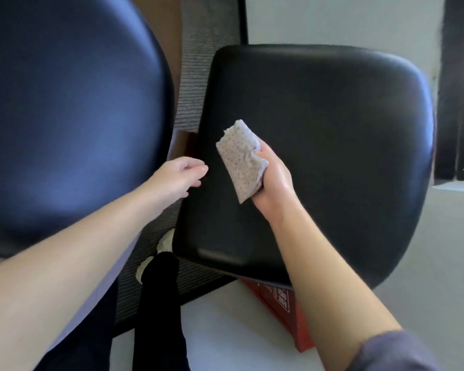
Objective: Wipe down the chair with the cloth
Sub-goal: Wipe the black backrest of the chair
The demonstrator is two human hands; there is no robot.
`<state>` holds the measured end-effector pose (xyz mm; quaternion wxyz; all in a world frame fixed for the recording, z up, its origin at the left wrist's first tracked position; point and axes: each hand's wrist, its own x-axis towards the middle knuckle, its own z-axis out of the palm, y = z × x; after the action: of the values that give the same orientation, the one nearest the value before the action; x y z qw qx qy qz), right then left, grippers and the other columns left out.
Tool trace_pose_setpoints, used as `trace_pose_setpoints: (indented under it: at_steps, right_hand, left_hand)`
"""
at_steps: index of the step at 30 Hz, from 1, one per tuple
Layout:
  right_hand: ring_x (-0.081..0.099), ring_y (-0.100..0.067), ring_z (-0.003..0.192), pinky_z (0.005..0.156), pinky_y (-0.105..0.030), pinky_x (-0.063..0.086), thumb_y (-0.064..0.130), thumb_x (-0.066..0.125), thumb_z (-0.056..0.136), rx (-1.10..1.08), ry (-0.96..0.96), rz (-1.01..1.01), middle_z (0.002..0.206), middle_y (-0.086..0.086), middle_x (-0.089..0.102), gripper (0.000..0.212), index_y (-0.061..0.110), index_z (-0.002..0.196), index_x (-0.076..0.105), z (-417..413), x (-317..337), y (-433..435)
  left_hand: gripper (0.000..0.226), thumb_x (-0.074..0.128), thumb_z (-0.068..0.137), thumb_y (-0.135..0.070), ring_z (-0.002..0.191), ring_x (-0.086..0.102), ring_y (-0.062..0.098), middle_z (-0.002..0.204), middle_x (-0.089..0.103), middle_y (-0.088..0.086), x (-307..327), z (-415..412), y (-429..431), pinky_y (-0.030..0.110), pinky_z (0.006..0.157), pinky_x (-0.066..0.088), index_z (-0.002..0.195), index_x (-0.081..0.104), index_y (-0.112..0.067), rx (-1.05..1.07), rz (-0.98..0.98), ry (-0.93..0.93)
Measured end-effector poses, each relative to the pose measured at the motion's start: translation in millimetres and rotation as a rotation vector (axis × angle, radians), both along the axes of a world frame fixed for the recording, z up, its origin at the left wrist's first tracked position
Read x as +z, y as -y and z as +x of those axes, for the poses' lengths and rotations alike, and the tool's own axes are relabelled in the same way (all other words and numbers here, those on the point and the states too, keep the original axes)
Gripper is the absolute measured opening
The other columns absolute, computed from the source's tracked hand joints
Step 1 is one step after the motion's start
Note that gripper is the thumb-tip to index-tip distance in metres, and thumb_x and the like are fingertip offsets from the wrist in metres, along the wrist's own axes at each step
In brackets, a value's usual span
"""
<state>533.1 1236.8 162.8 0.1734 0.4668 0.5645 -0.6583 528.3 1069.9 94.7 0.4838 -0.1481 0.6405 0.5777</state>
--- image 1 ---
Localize light blue cleaning cloth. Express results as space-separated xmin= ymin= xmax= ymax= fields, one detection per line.
xmin=216 ymin=119 xmax=270 ymax=205

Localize wooden chair with black cushion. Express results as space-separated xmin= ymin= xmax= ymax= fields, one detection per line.
xmin=0 ymin=0 xmax=437 ymax=292

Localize person's right hand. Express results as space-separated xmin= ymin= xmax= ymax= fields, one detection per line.
xmin=250 ymin=139 xmax=301 ymax=225

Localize person's right forearm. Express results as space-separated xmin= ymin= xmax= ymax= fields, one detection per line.
xmin=272 ymin=196 xmax=405 ymax=371

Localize person's left forearm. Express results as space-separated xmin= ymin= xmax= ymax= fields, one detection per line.
xmin=0 ymin=184 xmax=169 ymax=371

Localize red fire extinguisher box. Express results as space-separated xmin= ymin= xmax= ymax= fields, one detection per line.
xmin=239 ymin=278 xmax=316 ymax=354

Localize white right sneaker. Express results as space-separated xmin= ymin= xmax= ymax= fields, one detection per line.
xmin=156 ymin=227 xmax=175 ymax=255

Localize black trousers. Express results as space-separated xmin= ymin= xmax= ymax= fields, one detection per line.
xmin=35 ymin=251 xmax=190 ymax=371

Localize white left sneaker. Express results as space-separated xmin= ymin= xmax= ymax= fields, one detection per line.
xmin=135 ymin=255 xmax=155 ymax=284

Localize person's left hand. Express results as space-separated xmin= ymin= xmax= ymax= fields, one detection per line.
xmin=145 ymin=156 xmax=209 ymax=207

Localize white sneaker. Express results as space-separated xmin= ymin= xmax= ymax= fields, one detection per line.
xmin=156 ymin=227 xmax=175 ymax=255
xmin=135 ymin=255 xmax=155 ymax=284

